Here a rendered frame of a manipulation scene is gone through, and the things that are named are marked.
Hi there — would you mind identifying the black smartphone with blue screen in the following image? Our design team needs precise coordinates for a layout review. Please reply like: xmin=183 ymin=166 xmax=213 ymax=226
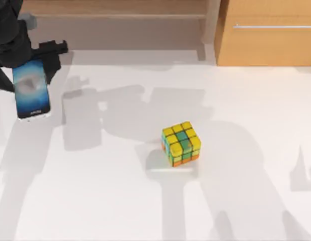
xmin=12 ymin=58 xmax=52 ymax=119

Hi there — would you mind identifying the pale grey rounded box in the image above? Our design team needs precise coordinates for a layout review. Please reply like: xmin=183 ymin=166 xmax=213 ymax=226
xmin=18 ymin=12 xmax=38 ymax=30

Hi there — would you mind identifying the yellow and green puzzle cube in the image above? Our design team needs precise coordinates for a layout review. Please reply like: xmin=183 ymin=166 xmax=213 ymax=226
xmin=161 ymin=120 xmax=203 ymax=168

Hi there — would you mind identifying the wooden cupboard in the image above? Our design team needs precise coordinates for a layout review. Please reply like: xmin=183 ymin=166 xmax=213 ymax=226
xmin=214 ymin=0 xmax=311 ymax=67

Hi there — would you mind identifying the long metal handle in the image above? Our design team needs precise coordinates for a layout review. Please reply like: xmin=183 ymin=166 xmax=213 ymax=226
xmin=233 ymin=24 xmax=311 ymax=29

